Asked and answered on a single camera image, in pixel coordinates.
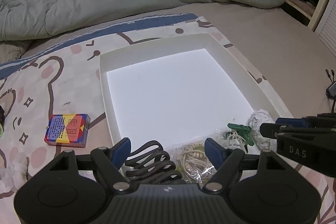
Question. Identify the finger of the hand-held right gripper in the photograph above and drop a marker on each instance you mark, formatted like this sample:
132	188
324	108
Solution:
270	130
291	122

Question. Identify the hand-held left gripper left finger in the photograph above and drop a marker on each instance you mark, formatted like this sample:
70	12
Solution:
122	151

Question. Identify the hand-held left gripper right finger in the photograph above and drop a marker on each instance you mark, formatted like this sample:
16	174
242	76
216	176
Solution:
213	151

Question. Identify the clear plastic bag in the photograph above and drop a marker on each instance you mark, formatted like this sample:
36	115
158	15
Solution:
258	119

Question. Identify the clear bag of rubber bands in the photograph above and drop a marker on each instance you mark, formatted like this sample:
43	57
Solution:
193	161

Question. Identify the green plastic clip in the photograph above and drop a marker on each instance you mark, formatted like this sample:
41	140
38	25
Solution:
240	128

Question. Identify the black band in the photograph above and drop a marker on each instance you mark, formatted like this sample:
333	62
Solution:
147	171

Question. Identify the small colourful patterned box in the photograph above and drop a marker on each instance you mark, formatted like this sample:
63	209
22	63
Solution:
67	129

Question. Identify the white cardboard box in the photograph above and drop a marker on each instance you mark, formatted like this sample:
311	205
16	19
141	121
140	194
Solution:
170	98

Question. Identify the white louvered door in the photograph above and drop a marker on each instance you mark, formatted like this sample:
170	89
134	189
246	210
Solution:
328	32

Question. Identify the cartoon bear printed blanket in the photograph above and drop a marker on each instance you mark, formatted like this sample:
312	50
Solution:
34	98

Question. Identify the crumpled white plastic bag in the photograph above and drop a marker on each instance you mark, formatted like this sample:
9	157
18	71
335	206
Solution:
15	167

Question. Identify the pink clothes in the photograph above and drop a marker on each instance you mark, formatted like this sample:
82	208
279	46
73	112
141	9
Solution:
300	5

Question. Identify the beige fuzzy pillow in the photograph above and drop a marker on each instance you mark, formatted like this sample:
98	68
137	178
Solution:
10	52

